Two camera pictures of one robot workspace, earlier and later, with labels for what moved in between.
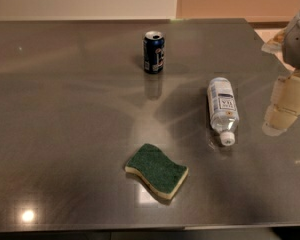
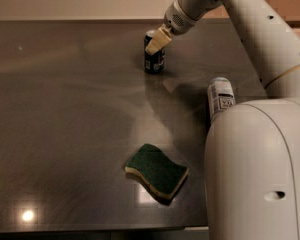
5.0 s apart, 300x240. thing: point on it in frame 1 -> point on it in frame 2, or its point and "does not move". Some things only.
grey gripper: (298, 42) -> (177, 21)
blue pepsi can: (154, 52) does not move
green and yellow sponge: (163, 176) does not move
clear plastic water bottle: (224, 116) does not move
